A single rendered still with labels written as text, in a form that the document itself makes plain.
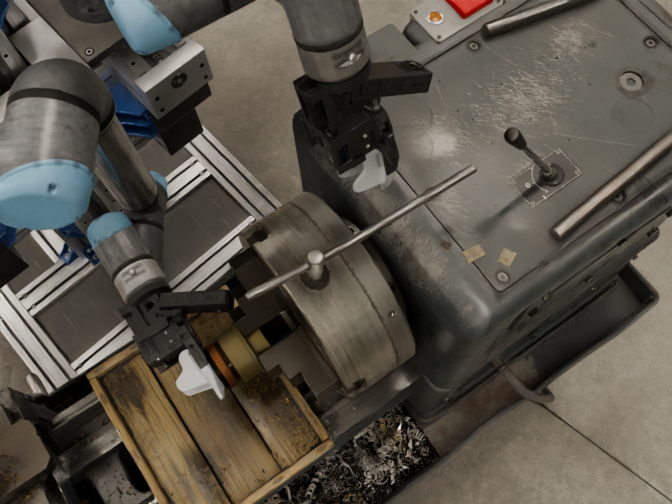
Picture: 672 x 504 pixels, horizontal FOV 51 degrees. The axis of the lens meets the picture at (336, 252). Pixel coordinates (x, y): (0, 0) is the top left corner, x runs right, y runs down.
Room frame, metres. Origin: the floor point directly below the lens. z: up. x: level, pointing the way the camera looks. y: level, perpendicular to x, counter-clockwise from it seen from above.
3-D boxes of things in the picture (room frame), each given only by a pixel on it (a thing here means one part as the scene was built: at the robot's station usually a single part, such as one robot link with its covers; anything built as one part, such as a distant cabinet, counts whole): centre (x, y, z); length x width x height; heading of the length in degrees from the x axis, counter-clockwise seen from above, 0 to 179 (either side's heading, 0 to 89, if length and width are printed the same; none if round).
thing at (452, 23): (0.75, -0.22, 1.23); 0.13 x 0.08 x 0.05; 120
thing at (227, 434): (0.22, 0.25, 0.89); 0.36 x 0.30 x 0.04; 30
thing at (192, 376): (0.23, 0.23, 1.10); 0.09 x 0.06 x 0.03; 30
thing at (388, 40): (0.68, -0.10, 1.24); 0.09 x 0.08 x 0.03; 120
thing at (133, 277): (0.40, 0.32, 1.08); 0.08 x 0.05 x 0.08; 120
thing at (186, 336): (0.28, 0.23, 1.10); 0.09 x 0.02 x 0.05; 30
